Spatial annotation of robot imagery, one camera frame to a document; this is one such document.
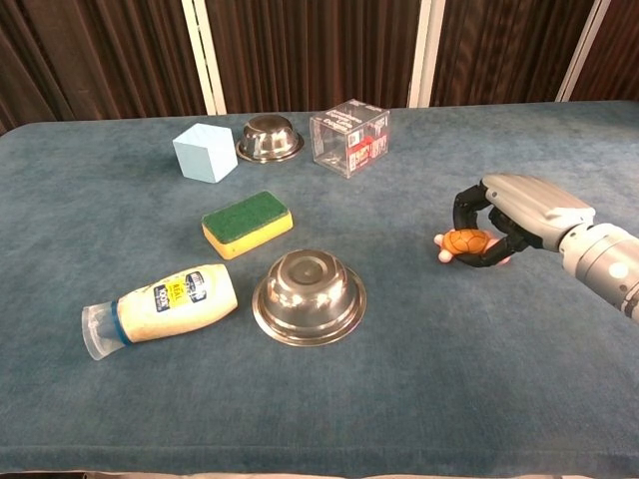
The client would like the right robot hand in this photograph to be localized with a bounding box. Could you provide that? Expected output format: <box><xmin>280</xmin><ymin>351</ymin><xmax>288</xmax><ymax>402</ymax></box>
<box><xmin>452</xmin><ymin>173</ymin><xmax>597</xmax><ymax>269</ymax></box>

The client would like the orange toy turtle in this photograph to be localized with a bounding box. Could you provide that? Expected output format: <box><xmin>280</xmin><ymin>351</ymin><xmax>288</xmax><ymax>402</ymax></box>
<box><xmin>432</xmin><ymin>228</ymin><xmax>513</xmax><ymax>265</ymax></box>

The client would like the mayonnaise squeeze bottle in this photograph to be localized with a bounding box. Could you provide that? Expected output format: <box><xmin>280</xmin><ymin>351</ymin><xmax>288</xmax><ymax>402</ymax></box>
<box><xmin>81</xmin><ymin>262</ymin><xmax>240</xmax><ymax>362</ymax></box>

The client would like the clear plastic cube box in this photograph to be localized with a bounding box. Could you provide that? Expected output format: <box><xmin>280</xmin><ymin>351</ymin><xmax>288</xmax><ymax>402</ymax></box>
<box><xmin>309</xmin><ymin>98</ymin><xmax>391</xmax><ymax>180</ymax></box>

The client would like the large steel bowl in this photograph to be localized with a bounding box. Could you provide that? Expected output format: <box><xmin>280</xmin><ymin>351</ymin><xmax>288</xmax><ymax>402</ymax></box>
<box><xmin>251</xmin><ymin>248</ymin><xmax>368</xmax><ymax>348</ymax></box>

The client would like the dark brown curtain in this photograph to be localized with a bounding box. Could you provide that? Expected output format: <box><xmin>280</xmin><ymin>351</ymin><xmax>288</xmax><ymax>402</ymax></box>
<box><xmin>0</xmin><ymin>0</ymin><xmax>639</xmax><ymax>137</ymax></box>

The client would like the blue table cloth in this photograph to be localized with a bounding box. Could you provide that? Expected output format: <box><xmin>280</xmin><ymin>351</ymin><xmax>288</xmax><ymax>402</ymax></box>
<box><xmin>0</xmin><ymin>100</ymin><xmax>639</xmax><ymax>477</ymax></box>

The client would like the small steel bowl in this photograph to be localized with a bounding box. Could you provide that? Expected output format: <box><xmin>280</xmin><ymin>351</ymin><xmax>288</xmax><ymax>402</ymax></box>
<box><xmin>235</xmin><ymin>114</ymin><xmax>305</xmax><ymax>164</ymax></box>

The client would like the green and yellow sponge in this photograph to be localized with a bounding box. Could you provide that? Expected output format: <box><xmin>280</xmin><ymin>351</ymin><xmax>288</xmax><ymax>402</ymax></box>
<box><xmin>201</xmin><ymin>190</ymin><xmax>295</xmax><ymax>261</ymax></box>

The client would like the light blue cube block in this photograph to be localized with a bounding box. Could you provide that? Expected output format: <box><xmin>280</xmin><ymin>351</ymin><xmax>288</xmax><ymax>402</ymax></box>
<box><xmin>172</xmin><ymin>122</ymin><xmax>239</xmax><ymax>185</ymax></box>

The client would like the white frame post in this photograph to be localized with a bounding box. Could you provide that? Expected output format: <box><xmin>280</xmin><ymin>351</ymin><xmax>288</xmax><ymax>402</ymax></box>
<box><xmin>554</xmin><ymin>0</ymin><xmax>612</xmax><ymax>104</ymax></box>
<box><xmin>180</xmin><ymin>0</ymin><xmax>229</xmax><ymax>117</ymax></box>
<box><xmin>406</xmin><ymin>0</ymin><xmax>447</xmax><ymax>110</ymax></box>

